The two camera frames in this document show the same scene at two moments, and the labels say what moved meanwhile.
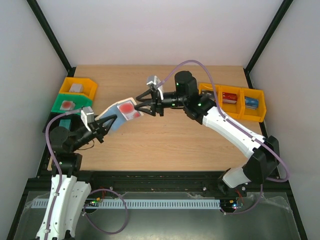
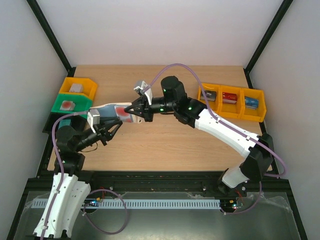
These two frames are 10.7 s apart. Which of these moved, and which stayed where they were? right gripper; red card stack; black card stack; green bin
Moved: right gripper
Stayed: red card stack; black card stack; green bin
